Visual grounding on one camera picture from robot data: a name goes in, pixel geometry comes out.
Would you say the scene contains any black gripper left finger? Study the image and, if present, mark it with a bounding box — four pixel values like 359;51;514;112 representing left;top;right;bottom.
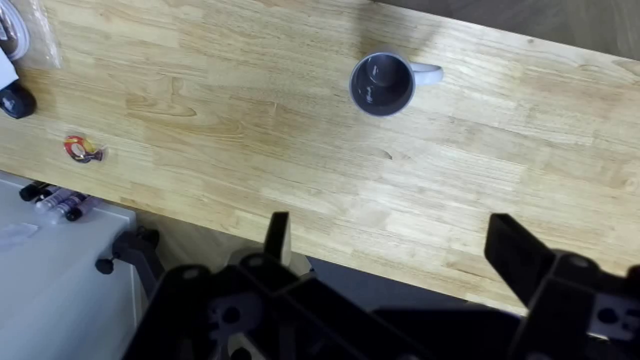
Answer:
264;212;290;264

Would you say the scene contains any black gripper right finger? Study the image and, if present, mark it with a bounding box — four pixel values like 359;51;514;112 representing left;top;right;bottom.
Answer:
484;213;555;307

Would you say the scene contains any white ceramic mug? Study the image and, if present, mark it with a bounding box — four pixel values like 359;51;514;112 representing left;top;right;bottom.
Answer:
347;49;444;115

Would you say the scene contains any grey office chair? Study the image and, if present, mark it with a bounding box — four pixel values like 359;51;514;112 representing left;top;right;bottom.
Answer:
0;171;160;360

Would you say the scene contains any small red yellow object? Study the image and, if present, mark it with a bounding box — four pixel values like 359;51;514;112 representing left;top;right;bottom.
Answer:
64;133;106;164

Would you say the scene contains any black computer mouse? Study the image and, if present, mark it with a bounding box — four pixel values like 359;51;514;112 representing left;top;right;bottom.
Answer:
0;81;35;119

